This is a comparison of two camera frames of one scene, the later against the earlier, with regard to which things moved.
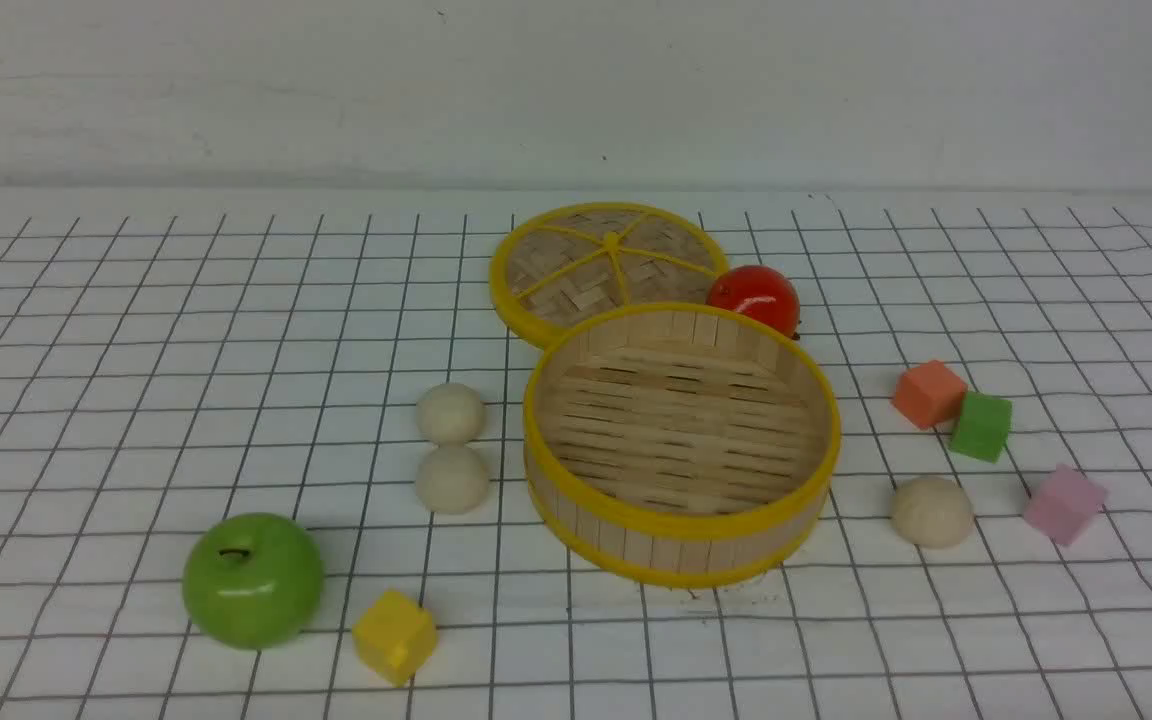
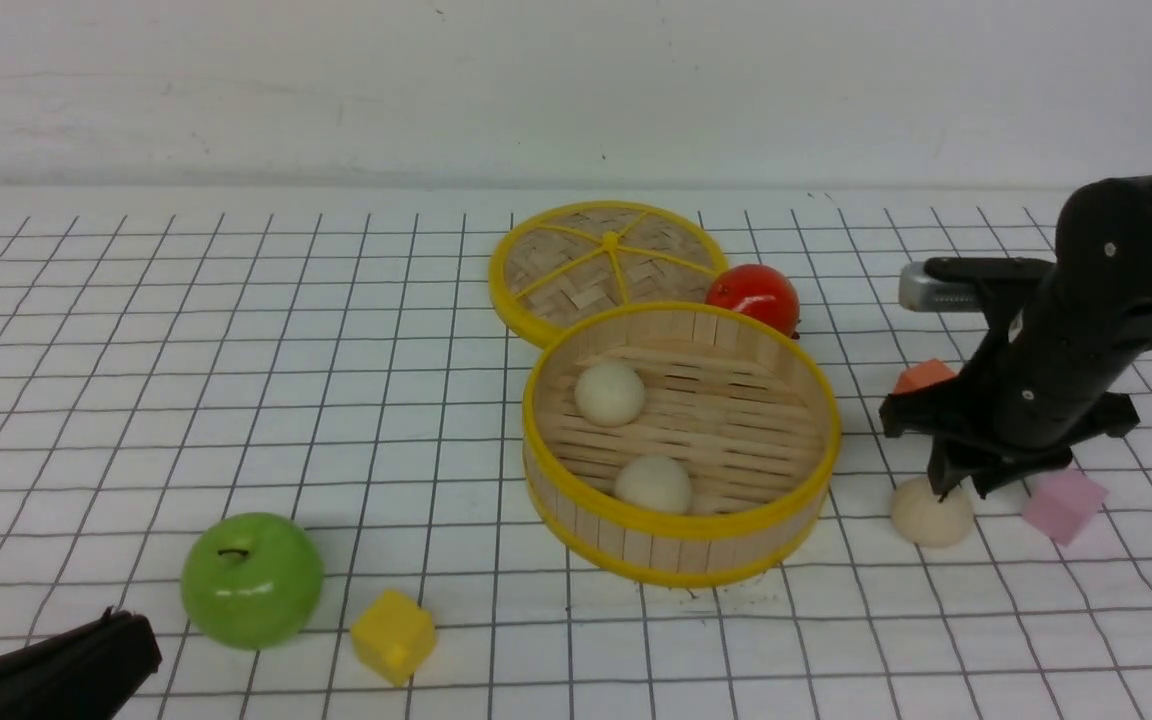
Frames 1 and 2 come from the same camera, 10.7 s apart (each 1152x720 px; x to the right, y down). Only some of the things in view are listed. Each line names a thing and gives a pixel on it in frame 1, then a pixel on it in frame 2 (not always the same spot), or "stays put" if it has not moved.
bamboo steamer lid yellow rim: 567,264 stays put
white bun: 932,512 stays put
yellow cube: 395,636 stays put
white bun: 451,414 to 609,394
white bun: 452,479 to 655,482
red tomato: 759,292 stays put
